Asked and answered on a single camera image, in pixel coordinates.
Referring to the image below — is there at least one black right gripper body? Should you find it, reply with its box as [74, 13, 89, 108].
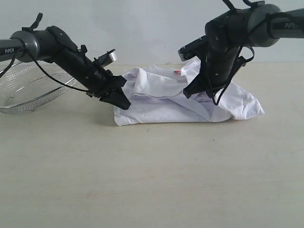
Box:
[199, 45, 239, 94]

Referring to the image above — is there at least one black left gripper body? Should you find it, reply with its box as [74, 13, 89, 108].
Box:
[54, 45, 113, 98]

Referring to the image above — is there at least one white printed t-shirt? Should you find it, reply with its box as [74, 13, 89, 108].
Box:
[114, 58, 265, 126]

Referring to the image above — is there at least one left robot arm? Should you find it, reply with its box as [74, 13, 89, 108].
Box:
[0, 26, 131, 110]

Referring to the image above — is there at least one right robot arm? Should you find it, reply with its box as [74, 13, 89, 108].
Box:
[178, 0, 304, 99]

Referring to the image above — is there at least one metal mesh basket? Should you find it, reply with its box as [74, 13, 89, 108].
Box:
[0, 62, 69, 114]

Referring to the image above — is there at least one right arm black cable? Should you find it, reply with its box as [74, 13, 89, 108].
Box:
[206, 0, 285, 106]

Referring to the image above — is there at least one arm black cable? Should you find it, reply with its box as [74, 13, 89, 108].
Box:
[0, 13, 92, 92]
[206, 0, 285, 106]

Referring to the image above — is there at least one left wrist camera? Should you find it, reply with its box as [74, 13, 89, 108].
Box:
[93, 49, 117, 68]

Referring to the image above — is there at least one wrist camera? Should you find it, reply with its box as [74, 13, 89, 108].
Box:
[93, 49, 117, 68]
[178, 36, 208, 62]

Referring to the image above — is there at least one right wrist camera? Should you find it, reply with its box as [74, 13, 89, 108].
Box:
[178, 36, 208, 62]

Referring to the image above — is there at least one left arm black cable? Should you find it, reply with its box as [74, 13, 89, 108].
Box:
[0, 13, 92, 92]

